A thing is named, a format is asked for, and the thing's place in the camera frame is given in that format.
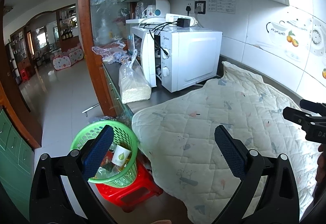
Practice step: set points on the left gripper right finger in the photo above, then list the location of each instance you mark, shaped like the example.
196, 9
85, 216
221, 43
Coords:
279, 202

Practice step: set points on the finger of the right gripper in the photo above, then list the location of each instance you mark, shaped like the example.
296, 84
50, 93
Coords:
317, 108
303, 119

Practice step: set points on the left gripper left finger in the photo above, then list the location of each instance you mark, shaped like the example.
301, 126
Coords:
49, 202

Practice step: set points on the clear plastic cup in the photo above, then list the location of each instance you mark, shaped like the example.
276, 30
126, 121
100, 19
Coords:
103, 173

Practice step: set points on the green lower kitchen cabinet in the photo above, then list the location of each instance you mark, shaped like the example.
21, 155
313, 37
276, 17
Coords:
123, 112

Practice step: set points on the person's right hand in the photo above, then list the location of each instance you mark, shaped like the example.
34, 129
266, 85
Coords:
321, 164

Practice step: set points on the green side cabinet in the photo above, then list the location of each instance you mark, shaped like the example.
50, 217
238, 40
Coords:
17, 160

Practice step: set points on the red plastic stool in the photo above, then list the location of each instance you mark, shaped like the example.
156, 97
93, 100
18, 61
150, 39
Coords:
129, 197

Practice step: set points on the plastic bag on floor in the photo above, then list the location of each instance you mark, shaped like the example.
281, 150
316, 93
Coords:
101, 118

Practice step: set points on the metal bar on floor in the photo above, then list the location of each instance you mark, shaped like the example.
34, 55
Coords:
89, 109

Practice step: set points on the green plastic waste basket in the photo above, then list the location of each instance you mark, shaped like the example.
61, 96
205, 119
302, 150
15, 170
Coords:
123, 137

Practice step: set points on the white instruction sticker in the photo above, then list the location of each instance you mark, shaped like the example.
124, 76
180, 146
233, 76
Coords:
222, 6

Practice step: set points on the small red stool far room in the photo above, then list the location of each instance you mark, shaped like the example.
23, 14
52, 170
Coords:
25, 75

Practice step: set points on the white microwave oven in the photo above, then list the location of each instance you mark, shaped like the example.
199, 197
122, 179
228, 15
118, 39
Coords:
179, 57

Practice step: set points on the black power adapter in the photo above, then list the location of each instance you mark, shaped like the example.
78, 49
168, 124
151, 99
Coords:
183, 22

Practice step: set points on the plastic bag of noodles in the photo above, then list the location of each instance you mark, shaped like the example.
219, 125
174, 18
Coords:
133, 85

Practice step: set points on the polka dot play tent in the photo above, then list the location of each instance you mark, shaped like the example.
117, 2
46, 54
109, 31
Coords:
68, 58

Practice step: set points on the crumpled clear bag on counter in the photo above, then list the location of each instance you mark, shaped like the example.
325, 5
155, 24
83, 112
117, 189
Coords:
112, 52

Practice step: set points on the white water dispenser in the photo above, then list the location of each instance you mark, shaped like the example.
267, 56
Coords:
154, 8

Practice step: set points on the wall socket with plugs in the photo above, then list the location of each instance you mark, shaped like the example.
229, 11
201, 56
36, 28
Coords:
195, 7

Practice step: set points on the brown wooden door frame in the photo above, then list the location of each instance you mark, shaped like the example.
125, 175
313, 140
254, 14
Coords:
94, 62

